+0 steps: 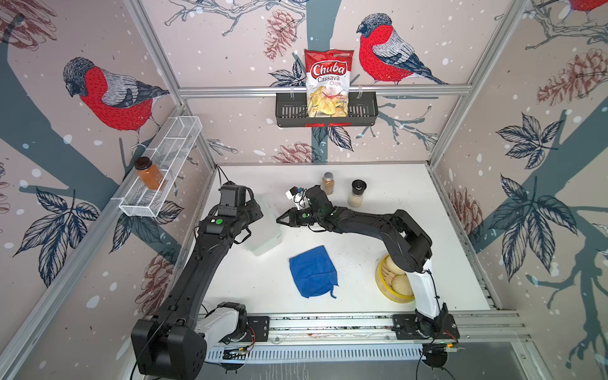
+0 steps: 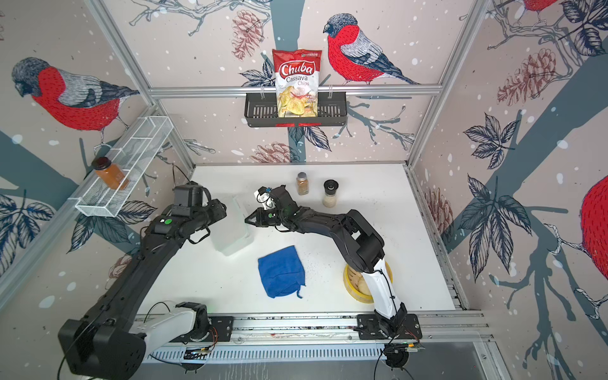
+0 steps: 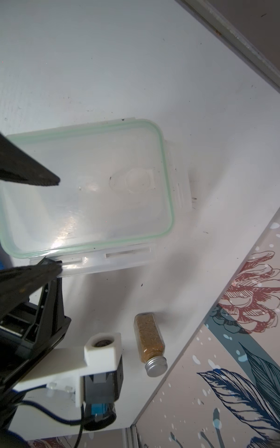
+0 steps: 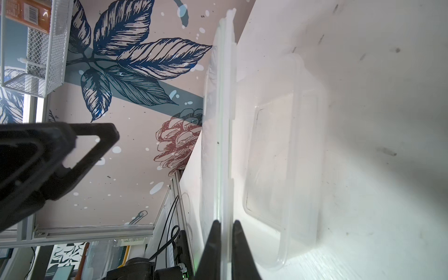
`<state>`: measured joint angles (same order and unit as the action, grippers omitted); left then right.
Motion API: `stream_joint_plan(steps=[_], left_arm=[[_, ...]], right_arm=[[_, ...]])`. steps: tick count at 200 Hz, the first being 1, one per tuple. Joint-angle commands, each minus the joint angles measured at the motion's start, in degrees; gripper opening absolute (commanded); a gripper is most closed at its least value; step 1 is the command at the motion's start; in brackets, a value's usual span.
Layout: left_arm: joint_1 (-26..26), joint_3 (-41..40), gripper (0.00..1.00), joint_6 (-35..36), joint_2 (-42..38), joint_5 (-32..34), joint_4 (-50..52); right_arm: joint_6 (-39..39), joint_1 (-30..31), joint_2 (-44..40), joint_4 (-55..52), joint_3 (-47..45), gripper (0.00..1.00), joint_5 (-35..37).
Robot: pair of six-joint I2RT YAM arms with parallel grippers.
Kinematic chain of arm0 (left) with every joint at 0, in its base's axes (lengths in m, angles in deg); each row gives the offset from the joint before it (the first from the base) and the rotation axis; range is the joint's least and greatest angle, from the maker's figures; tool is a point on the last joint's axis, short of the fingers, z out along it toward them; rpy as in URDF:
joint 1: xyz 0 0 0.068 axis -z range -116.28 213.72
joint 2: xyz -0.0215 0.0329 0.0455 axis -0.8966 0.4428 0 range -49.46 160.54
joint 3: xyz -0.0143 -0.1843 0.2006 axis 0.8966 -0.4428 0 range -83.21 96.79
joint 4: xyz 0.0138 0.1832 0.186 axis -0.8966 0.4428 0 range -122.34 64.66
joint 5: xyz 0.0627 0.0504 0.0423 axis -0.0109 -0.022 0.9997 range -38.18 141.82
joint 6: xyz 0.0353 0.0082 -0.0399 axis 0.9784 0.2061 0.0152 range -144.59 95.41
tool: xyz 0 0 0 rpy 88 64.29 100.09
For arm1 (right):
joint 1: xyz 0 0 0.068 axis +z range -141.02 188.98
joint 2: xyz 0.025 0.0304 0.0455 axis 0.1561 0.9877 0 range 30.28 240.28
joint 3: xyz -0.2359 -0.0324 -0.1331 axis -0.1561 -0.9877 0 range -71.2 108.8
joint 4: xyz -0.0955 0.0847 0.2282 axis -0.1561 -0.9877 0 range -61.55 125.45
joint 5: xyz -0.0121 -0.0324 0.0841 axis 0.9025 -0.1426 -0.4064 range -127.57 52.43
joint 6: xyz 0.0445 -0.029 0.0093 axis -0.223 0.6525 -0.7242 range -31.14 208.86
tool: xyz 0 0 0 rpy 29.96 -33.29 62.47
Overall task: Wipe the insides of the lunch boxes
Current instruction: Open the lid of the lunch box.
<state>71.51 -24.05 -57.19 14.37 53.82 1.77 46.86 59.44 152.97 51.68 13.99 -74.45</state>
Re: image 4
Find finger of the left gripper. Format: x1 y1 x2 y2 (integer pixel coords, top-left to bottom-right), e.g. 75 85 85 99
1 122 120 231

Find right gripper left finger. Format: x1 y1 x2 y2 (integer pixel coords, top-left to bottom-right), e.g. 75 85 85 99
194 220 222 280

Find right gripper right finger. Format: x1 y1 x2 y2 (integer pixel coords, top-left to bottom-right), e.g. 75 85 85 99
232 220 262 280

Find clear plastic lunch box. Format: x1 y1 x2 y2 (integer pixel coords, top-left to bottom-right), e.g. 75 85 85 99
232 54 327 270

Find clear lunch box lid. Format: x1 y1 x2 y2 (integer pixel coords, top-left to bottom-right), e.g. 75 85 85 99
199 9 236 280

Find orange sauce bottle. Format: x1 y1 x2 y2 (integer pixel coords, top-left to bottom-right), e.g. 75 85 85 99
5 0 51 35

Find left black cable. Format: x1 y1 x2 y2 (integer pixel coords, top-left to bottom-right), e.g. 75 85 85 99
148 194 181 261

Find white wire mesh shelf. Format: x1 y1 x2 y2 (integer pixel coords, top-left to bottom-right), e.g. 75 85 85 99
1 1 74 98

